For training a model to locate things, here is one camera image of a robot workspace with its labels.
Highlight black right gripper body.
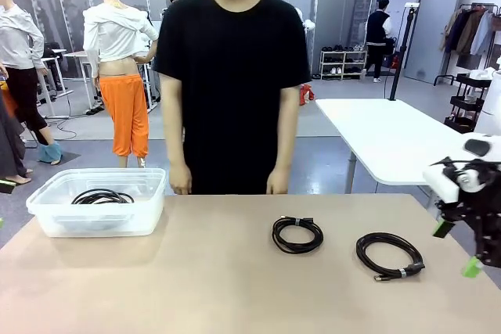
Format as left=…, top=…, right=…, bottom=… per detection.
left=456, top=177, right=501, bottom=233

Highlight thin black power cable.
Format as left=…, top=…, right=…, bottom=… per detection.
left=355, top=232, right=426, bottom=282

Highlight black USB cable gold plug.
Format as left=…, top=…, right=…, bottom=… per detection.
left=71, top=189, right=128, bottom=206

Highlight person's left forearm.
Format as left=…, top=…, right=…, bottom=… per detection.
left=275, top=114, right=301, bottom=173

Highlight person's right forearm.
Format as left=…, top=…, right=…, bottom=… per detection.
left=161, top=114, right=188, bottom=169

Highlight person's left hand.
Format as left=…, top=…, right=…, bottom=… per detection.
left=265, top=167, right=290, bottom=196

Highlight person's right hand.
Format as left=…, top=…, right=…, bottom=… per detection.
left=168, top=162, right=193, bottom=196

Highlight mannequin in dark grey skirt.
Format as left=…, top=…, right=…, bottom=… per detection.
left=0, top=81, right=33, bottom=185

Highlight teal shoe cover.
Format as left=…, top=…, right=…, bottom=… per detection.
left=37, top=142, right=63, bottom=163

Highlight black leggings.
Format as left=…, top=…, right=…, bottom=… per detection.
left=5, top=66, right=54, bottom=145

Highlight black utility cart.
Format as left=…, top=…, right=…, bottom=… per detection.
left=445, top=72, right=493, bottom=135

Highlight large white desk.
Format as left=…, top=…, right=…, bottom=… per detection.
left=315, top=98, right=501, bottom=214

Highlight clear plastic storage box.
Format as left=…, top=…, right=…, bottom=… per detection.
left=26, top=167, right=168, bottom=238

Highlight orange cropped trousers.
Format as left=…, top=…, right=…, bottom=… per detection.
left=99, top=74, right=150, bottom=157

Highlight grey long-sleeve top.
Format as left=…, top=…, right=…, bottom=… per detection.
left=0, top=4, right=46, bottom=70

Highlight clothes rack with coats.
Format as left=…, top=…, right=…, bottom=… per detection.
left=438, top=3, right=501, bottom=87

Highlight grey partition panel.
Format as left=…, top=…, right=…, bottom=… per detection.
left=405, top=0, right=463, bottom=84

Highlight white hooded top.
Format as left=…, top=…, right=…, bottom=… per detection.
left=82, top=3, right=162, bottom=79

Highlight red and white object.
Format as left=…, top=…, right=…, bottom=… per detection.
left=299, top=83, right=316, bottom=106

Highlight wooden shoe rack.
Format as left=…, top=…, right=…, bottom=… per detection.
left=319, top=49, right=369, bottom=81

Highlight person in varsity jacket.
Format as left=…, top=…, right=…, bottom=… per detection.
left=365, top=0, right=393, bottom=84

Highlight person in black t-shirt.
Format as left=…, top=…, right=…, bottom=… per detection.
left=152, top=0, right=314, bottom=196

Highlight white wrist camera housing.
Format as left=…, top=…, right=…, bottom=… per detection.
left=422, top=164, right=462, bottom=203

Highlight black braided USB extension cable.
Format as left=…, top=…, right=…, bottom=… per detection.
left=272, top=215, right=325, bottom=255

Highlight black camera pole stand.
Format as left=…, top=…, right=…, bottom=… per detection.
left=389, top=2, right=420, bottom=101

